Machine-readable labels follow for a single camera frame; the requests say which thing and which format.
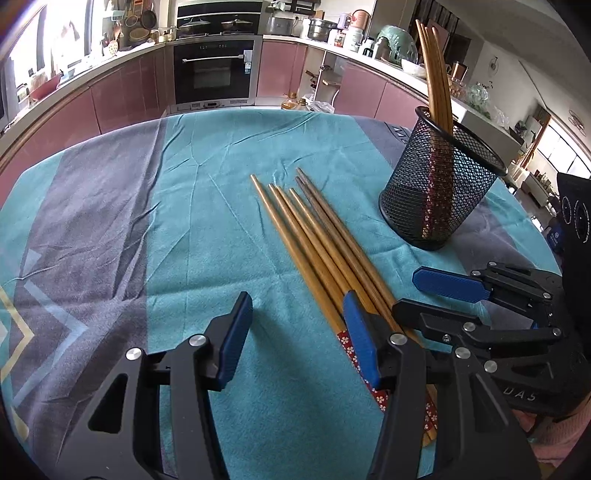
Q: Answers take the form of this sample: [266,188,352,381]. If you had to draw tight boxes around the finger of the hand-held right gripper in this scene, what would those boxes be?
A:
[412,262,564,324]
[392,298,561,365]

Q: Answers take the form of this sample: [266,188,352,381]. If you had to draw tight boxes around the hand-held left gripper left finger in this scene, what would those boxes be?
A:
[55,291,254,480]

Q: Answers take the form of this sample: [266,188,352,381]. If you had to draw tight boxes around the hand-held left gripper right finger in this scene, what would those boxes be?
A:
[342,290,543,480]

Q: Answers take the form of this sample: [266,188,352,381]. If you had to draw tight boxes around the black mesh utensil holder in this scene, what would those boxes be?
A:
[379,106,509,251]

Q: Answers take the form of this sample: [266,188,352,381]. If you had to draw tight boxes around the bunch of wooden chopsticks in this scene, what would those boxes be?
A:
[250,167,439,448]

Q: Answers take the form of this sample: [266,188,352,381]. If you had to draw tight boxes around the wooden chopstick red floral handle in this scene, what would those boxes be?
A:
[421,25,451,234]
[433,27,458,234]
[416,19,446,234]
[427,25,454,234]

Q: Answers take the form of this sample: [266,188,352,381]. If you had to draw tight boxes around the person's right forearm pink sleeve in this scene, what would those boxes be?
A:
[510,401,589,467]

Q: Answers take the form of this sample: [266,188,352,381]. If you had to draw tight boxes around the teal grey tablecloth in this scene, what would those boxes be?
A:
[0,108,561,480]

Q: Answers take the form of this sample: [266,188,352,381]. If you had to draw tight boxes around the white kitchen countertop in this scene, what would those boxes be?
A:
[0,32,525,162]

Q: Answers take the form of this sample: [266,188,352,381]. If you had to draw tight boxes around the plastic bags with vegetables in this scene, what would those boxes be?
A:
[466,83,511,123]

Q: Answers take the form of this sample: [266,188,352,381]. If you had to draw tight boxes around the pink peninsula base cabinets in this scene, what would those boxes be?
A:
[337,62,432,130]

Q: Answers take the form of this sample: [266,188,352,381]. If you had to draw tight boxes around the green food cover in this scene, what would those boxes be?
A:
[379,25,419,63]

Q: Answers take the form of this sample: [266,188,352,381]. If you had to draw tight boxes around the black built-in oven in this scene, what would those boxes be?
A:
[173,39,257,106]

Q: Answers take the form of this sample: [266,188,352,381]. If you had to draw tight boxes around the long pink base cabinets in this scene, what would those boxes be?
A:
[0,46,174,204]

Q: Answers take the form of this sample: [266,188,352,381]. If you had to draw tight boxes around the narrow pink base cabinet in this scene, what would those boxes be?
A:
[256,41,308,99]

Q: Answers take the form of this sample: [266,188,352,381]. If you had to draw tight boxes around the stainless steel pot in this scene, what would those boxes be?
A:
[307,18,338,41]

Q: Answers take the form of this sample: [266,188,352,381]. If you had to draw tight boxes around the pink bowl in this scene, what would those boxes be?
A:
[28,74,63,100]

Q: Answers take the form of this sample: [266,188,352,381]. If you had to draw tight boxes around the black range hood panel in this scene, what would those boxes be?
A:
[177,0,266,35]

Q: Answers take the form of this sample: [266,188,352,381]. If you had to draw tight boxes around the kitchen window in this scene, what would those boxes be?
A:
[0,0,88,116]

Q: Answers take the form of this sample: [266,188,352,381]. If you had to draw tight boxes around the black wall rack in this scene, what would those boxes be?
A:
[277,0,321,14]

